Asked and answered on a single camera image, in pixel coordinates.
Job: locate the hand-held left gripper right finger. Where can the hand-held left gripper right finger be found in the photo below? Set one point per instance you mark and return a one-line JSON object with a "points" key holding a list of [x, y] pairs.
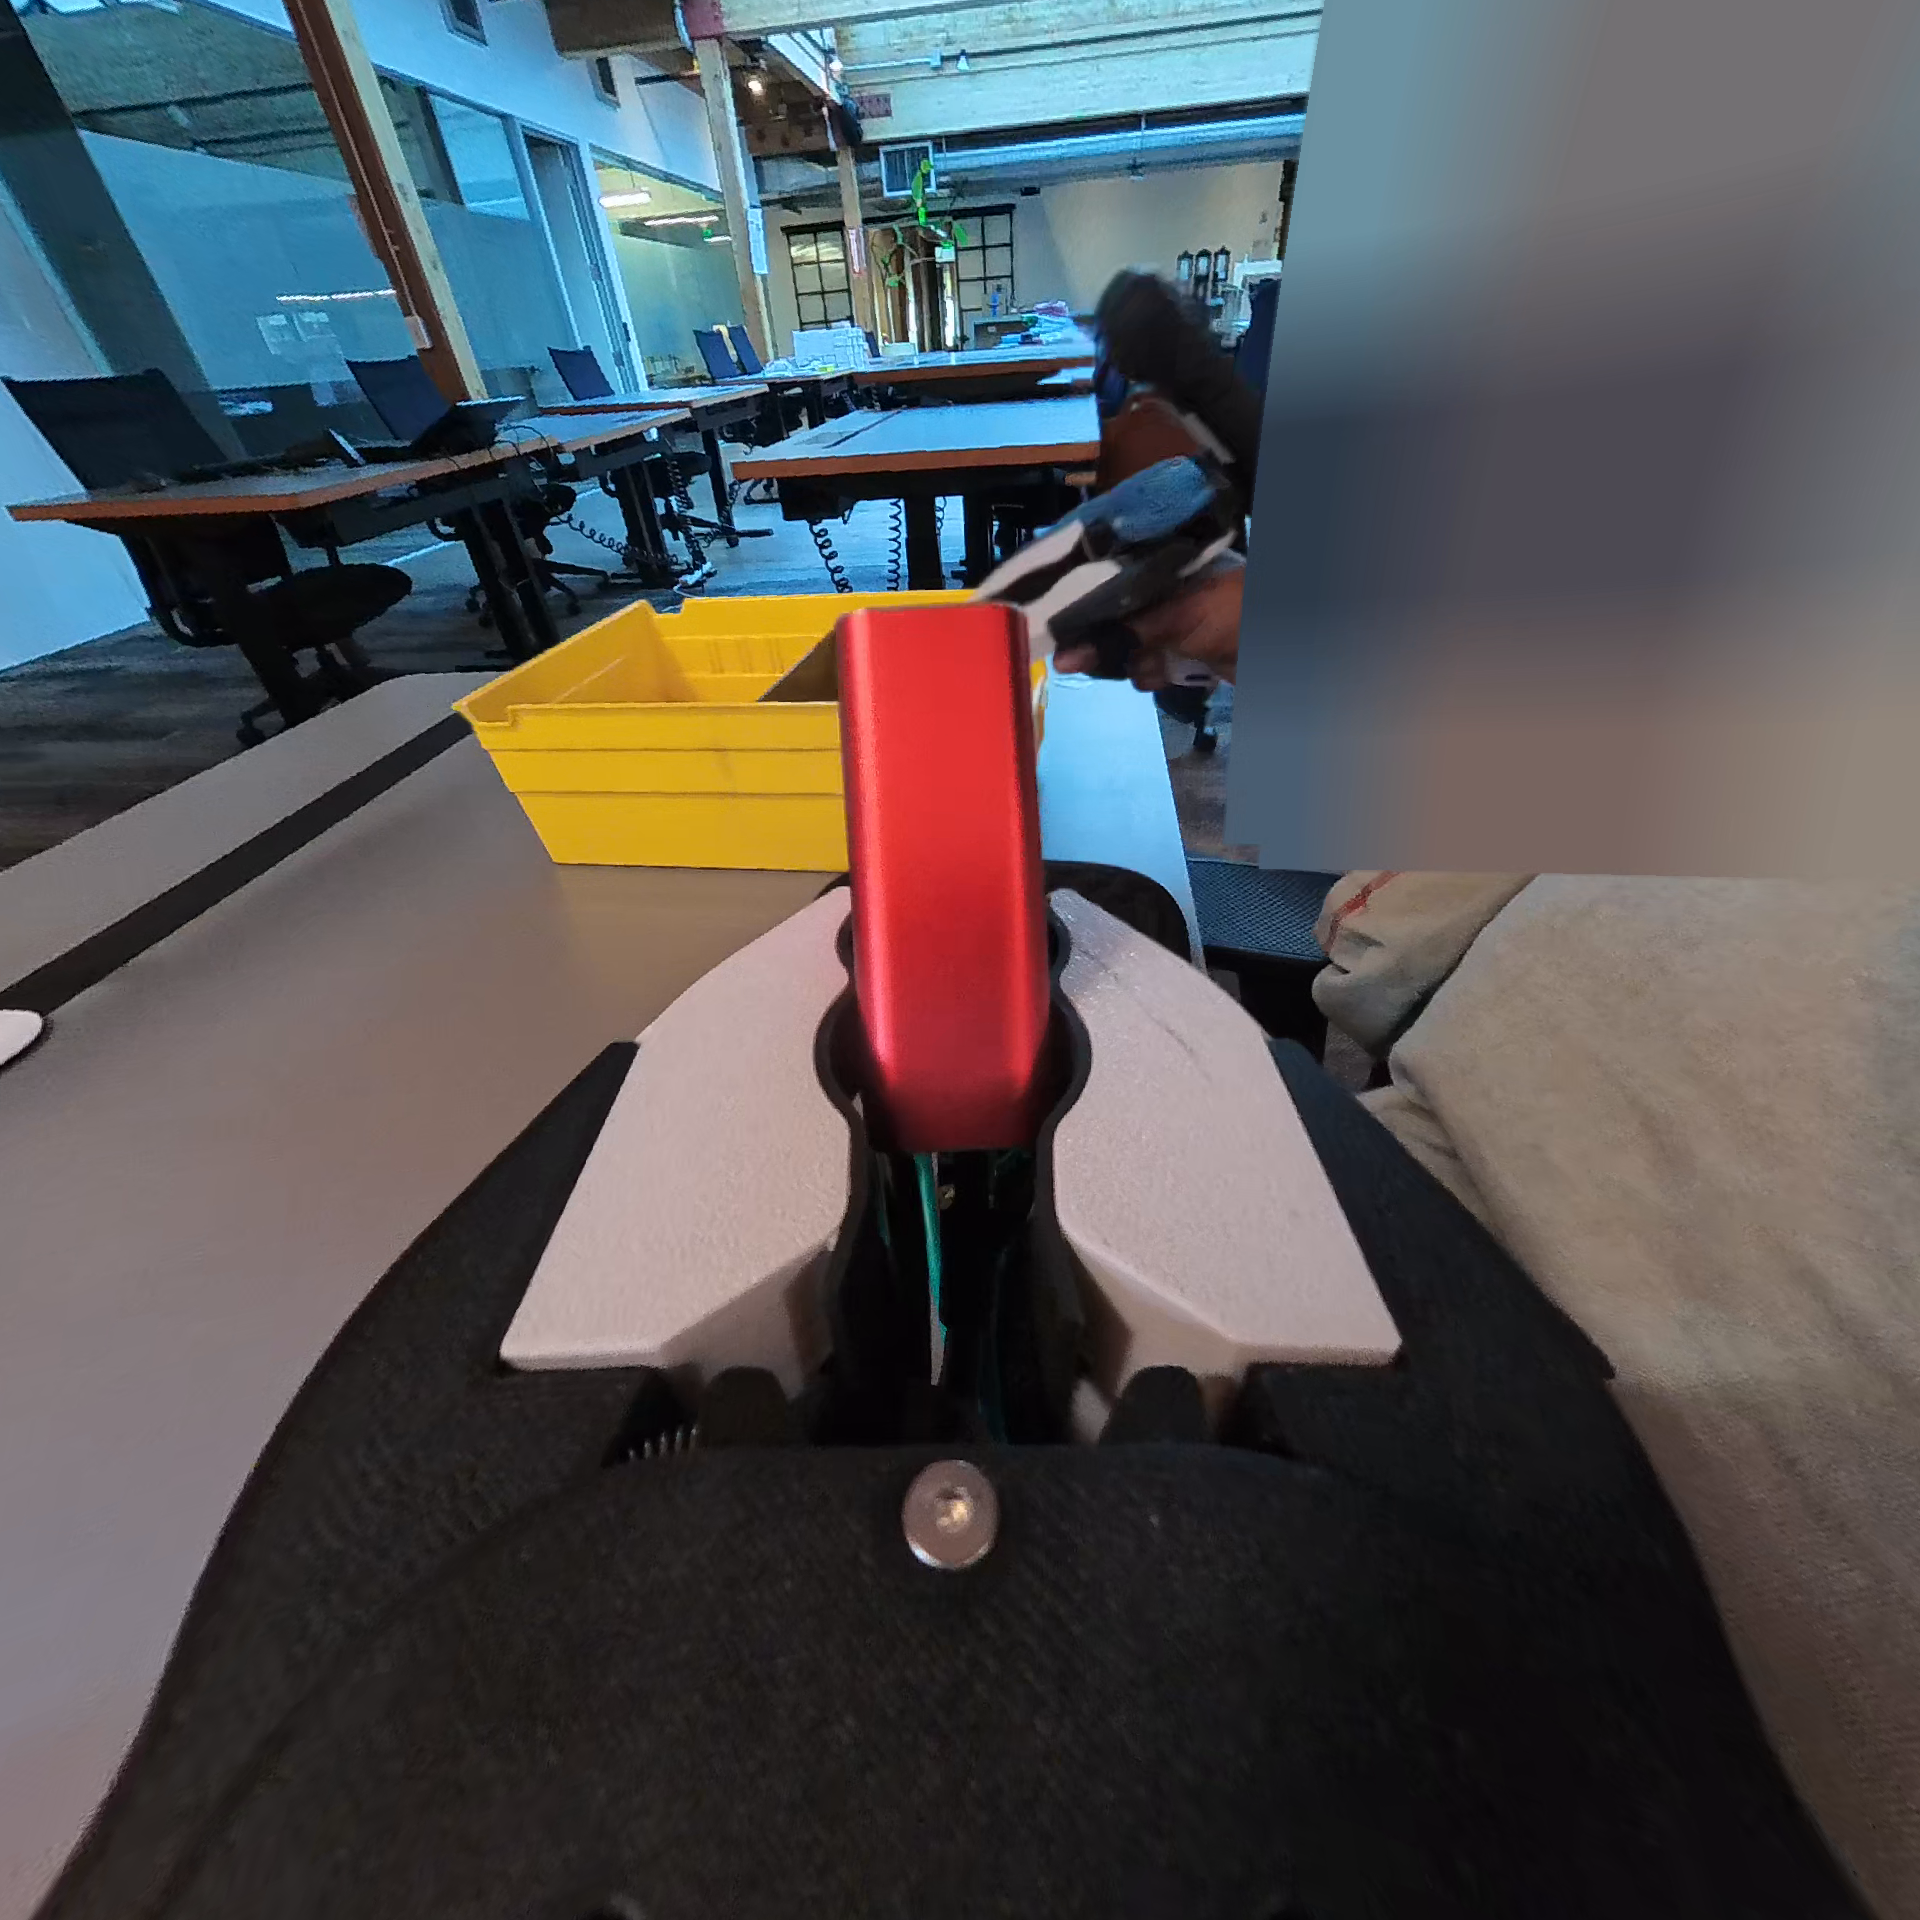
{"points": [[1204, 1185]]}

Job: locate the red ethernet splitter box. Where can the red ethernet splitter box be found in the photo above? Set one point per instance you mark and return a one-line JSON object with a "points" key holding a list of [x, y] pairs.
{"points": [[942, 871]]}

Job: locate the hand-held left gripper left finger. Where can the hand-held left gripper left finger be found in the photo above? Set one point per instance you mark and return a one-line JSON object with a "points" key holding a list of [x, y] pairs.
{"points": [[690, 1185]]}

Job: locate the yellow plastic bin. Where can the yellow plastic bin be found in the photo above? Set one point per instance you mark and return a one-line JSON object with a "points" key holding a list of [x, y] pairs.
{"points": [[660, 764]]}

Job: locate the black office chair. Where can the black office chair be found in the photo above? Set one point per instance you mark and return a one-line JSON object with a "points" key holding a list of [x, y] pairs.
{"points": [[182, 433], [402, 400]]}

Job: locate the hanging green plant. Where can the hanging green plant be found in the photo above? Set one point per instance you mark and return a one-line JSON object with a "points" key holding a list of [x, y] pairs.
{"points": [[908, 242]]}

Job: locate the blue office chair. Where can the blue office chair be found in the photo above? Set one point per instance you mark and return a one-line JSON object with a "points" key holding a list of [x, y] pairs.
{"points": [[576, 373], [725, 350]]}

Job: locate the person's right hand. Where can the person's right hand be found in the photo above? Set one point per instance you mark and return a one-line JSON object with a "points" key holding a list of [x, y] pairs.
{"points": [[1204, 642]]}

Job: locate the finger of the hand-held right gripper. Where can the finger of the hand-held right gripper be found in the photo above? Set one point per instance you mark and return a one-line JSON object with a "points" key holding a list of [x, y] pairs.
{"points": [[1140, 606], [1034, 564]]}

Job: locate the wood-edged office desk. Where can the wood-edged office desk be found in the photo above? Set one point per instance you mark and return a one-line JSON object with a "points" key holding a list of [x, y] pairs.
{"points": [[930, 433], [224, 487], [645, 402], [973, 364]]}

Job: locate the black mesh pad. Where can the black mesh pad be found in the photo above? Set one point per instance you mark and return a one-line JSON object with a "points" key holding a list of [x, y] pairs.
{"points": [[1268, 945]]}

